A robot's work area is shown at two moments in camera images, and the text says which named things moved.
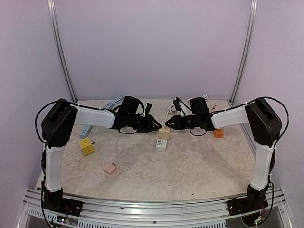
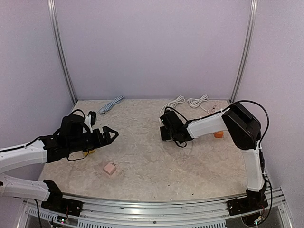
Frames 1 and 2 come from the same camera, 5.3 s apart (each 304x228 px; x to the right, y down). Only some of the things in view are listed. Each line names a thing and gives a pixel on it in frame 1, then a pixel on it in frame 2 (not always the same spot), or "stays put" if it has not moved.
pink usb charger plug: [109, 168] stays put
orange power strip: [218, 133] stays put
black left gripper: [150, 124] -> [99, 141]
